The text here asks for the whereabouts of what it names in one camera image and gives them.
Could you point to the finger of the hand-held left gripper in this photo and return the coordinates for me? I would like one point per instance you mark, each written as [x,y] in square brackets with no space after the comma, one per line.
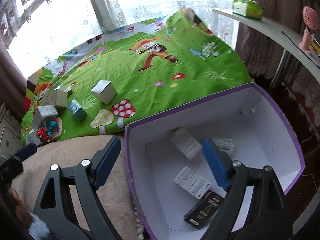
[27,150]

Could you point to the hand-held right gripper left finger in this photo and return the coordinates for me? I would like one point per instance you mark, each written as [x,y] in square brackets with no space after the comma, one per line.
[107,160]

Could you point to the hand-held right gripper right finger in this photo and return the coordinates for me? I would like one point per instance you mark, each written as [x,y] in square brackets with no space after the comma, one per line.
[215,165]

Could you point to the teal box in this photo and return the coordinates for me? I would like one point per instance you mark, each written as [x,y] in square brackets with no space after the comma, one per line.
[76,109]

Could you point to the purple storage box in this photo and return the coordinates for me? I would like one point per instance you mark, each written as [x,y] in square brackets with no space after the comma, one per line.
[270,135]

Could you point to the person's left hand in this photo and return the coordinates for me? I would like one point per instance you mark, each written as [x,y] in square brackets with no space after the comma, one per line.
[17,205]

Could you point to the red toy car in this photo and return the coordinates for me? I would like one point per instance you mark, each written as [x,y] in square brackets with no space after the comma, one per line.
[44,135]

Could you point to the white printed box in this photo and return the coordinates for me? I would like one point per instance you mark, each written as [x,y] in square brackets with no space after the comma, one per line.
[186,143]
[226,145]
[191,181]

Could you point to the white cabinet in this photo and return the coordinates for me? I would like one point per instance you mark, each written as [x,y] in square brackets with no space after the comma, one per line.
[7,130]

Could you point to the blue toy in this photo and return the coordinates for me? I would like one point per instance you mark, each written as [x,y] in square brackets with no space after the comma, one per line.
[51,126]

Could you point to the tan toy board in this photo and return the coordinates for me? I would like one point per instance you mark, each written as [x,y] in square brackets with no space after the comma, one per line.
[60,127]

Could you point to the black box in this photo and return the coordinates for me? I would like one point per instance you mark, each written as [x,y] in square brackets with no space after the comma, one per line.
[203,211]

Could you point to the beige box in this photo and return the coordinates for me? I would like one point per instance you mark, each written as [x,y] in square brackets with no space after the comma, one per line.
[55,97]

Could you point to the silver cube box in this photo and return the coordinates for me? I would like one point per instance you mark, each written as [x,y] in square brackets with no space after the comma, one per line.
[104,91]

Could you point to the green printed blanket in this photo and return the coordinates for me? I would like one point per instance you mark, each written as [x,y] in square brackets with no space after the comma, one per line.
[150,92]

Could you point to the white curved shelf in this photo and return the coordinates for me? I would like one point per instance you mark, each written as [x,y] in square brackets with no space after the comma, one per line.
[275,32]

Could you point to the yellow packet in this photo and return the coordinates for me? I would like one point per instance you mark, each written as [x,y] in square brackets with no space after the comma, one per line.
[315,46]

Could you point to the green tissue pack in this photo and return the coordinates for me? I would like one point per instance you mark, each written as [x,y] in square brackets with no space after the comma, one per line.
[247,9]

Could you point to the white lace curtain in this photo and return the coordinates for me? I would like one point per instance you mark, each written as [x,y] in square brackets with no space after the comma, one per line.
[125,0]

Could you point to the pink handheld fan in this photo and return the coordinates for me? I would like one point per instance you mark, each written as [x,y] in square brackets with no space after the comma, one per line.
[308,30]

